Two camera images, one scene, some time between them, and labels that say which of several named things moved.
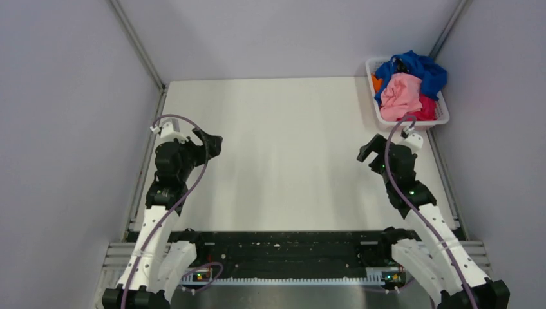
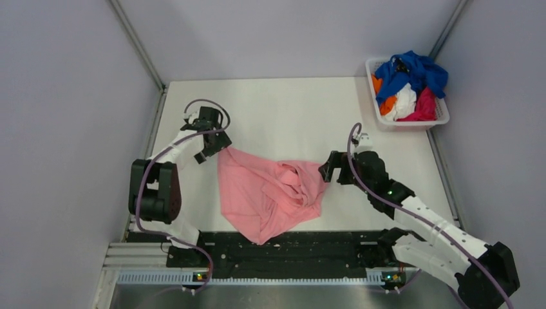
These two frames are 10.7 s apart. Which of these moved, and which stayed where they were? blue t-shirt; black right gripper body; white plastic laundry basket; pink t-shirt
Moved: pink t-shirt; black right gripper body
Stayed: white plastic laundry basket; blue t-shirt
